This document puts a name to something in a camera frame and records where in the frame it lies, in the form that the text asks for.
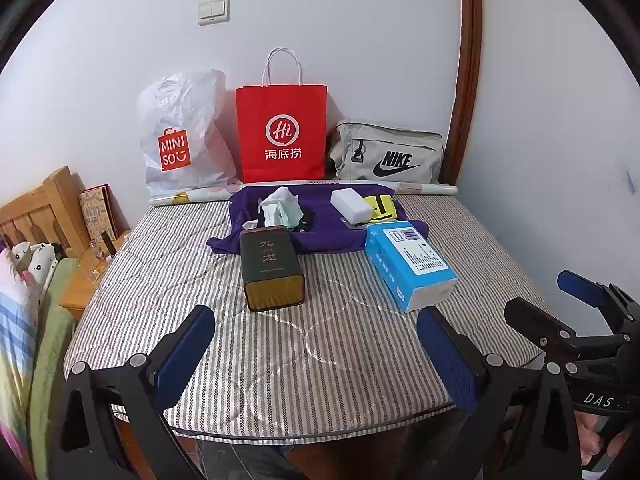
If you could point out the rolled white poster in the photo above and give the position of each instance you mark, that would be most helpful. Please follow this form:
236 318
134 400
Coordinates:
200 194

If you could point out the red paper shopping bag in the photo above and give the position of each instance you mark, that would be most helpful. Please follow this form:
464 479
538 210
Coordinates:
280 105

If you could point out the green yellow packet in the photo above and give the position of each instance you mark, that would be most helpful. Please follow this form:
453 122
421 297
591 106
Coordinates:
385 208

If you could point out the brown wooden door frame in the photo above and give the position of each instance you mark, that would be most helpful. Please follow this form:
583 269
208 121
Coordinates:
470 35

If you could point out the white wall light switch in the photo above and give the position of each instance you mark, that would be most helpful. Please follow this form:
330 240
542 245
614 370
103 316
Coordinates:
214 10

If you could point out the small black bottle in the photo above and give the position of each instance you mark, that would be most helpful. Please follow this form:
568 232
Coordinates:
106 242

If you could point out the blue cardboard box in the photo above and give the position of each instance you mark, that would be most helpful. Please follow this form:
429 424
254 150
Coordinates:
410 260

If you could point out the grey fabric waist bag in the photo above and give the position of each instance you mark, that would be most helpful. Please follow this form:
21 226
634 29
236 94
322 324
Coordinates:
400 145

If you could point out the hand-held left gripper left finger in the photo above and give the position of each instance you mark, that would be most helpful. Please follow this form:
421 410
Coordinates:
185 355

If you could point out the mint green glove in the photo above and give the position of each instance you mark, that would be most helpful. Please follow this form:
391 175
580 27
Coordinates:
287 216

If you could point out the light wooden nightstand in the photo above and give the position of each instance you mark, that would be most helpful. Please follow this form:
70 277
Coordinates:
80 290

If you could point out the purple towel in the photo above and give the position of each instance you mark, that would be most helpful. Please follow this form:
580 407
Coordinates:
325 237

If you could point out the person's jeans leg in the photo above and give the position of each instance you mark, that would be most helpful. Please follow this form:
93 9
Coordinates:
240 462

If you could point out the white flower print pillow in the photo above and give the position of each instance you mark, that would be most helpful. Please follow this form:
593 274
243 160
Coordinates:
35 257

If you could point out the light wooden headboard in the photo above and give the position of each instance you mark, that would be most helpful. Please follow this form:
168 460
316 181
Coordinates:
40 205

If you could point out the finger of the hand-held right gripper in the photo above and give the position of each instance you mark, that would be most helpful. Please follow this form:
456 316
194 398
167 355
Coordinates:
540 322
575 281

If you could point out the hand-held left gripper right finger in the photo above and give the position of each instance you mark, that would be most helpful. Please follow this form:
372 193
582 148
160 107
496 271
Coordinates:
450 360

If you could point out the brown patterned book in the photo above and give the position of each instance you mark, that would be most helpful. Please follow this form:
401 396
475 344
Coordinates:
97 212

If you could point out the colourful plaid pillow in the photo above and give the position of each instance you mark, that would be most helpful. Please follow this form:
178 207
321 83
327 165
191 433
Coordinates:
15 320

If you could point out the dark rectangular tea tin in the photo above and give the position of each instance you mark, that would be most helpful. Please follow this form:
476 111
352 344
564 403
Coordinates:
270 260

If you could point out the person's right hand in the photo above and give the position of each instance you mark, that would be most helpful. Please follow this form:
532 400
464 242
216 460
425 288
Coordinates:
587 437

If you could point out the green blanket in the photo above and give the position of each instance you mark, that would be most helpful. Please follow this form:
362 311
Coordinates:
47 360

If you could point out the clear drinking glass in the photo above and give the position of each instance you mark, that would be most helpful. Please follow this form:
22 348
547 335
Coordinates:
94 272

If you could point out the white plastic shopping bag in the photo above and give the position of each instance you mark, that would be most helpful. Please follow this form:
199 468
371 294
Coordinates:
185 110

